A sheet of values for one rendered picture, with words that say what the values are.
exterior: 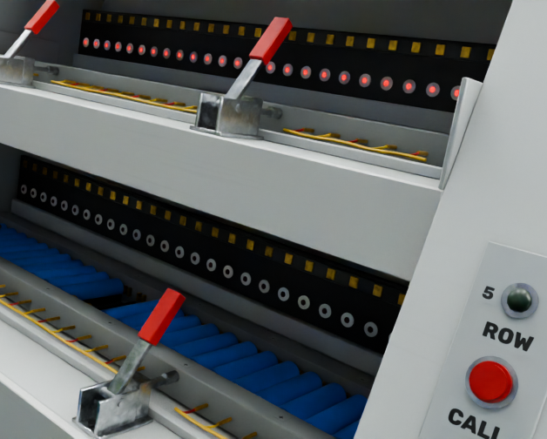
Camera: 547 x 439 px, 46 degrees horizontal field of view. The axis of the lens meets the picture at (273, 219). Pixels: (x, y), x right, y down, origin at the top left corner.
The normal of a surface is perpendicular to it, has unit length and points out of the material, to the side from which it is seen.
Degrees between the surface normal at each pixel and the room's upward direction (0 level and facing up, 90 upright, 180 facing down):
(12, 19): 90
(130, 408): 90
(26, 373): 19
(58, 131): 109
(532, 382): 90
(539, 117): 90
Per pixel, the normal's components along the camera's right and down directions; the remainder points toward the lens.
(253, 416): -0.62, 0.04
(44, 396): 0.17, -0.97
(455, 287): -0.53, -0.28
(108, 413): 0.77, 0.25
